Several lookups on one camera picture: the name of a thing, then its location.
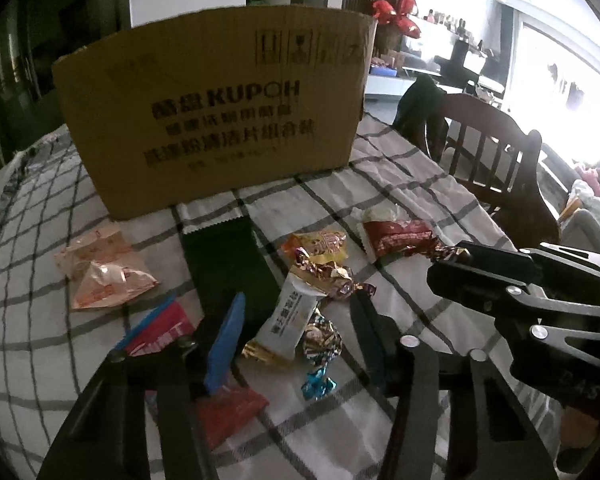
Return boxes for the yellow snack packet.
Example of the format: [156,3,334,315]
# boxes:
[280,230,349,267]

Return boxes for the brown wooden chair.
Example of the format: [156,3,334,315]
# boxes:
[420,91,562,248]

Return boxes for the pink plush toy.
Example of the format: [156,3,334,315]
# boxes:
[574,164,600,202]

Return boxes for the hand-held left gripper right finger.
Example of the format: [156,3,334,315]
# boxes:
[350,292,556,480]

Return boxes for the purple foil candy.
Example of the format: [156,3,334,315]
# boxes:
[322,277,377,304]

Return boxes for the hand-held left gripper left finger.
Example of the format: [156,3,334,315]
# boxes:
[35,292,247,480]

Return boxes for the dark red snack packet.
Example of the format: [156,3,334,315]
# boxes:
[362,219,439,260]

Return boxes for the white crumpled wrapper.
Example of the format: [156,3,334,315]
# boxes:
[352,204,404,224]

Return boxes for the blue foil candy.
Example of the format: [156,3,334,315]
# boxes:
[300,364,339,402]

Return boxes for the large bright window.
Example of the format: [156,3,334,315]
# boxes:
[509,9,600,173]

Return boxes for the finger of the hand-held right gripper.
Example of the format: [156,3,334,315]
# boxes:
[450,240,600,286]
[426,259,600,361]

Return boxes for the black white checked tablecloth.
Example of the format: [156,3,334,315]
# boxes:
[0,110,566,480]

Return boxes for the brown cardboard box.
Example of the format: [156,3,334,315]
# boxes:
[51,4,379,221]

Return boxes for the pink snack packet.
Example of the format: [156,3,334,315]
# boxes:
[70,260,161,312]
[54,224,137,281]

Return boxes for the black piano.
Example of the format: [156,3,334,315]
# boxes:
[449,39,487,82]

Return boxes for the gold foil candy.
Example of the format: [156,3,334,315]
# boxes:
[291,251,354,287]

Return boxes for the red balloon dog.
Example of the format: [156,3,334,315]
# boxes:
[371,0,424,39]

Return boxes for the grey sofa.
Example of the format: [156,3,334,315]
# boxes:
[541,142,600,262]

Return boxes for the plain red snack packet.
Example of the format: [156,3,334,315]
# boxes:
[195,385,272,452]

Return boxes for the white snack bar packet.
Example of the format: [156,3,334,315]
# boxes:
[242,265,327,367]

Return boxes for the brown foil candy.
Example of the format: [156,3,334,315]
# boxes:
[302,307,347,364]

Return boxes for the wall shelf with figurines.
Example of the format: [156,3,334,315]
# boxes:
[414,6,502,57]

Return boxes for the dark green jacket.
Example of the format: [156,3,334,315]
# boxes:
[392,76,449,162]

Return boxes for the white low cabinet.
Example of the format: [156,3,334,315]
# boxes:
[365,57,506,102]

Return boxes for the red and blue snack packet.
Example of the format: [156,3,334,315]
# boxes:
[114,294,197,359]

